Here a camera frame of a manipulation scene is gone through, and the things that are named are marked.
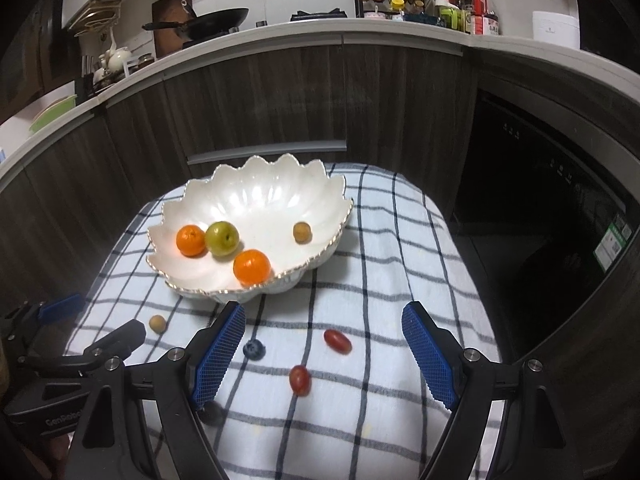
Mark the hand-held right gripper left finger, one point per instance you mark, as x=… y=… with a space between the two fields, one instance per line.
x=220 y=355

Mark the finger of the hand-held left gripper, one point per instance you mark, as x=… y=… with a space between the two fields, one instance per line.
x=57 y=306
x=122 y=337

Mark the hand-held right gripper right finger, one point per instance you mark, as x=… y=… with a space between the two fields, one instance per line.
x=427 y=355

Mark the blueberry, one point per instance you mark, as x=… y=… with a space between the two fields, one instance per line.
x=254 y=349

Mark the brown longan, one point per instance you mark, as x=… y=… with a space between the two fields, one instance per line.
x=302 y=232
x=157 y=323

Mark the dark purple grape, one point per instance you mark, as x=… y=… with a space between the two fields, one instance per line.
x=215 y=414

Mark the red grape tomato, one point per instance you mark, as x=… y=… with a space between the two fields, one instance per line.
x=300 y=379
x=337 y=341

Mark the orange mandarin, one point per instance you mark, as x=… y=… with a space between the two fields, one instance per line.
x=252 y=266
x=191 y=240

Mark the green apple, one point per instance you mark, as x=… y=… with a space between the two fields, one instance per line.
x=222 y=238

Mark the white scalloped bowl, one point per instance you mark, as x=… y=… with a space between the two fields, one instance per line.
x=260 y=200

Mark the black and white checked cloth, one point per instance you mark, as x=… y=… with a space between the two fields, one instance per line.
x=350 y=410

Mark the black built-in dishwasher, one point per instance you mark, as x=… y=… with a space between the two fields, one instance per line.
x=525 y=200

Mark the green cutting board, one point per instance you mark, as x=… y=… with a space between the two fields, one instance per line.
x=52 y=112

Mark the black knife block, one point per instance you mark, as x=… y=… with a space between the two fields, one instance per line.
x=90 y=82

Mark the white teapot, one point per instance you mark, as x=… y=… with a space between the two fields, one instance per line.
x=117 y=59

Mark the brown jar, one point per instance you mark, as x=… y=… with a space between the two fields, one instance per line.
x=145 y=60

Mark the dark wood base cabinets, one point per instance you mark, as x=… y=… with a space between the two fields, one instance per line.
x=300 y=95

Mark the wooden cutting board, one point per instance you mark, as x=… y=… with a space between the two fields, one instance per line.
x=165 y=15

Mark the black wok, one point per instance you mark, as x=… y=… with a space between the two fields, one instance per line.
x=215 y=22

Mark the row of condiment bottles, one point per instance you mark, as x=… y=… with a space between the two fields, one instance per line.
x=472 y=10

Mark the black gas stove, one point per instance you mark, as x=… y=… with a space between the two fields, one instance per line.
x=320 y=15

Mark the black microwave oven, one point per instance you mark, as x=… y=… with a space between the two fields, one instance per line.
x=605 y=25

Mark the dark wood wall cabinet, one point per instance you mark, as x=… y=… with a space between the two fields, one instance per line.
x=30 y=50

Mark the wooden wall rack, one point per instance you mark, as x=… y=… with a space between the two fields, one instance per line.
x=97 y=12

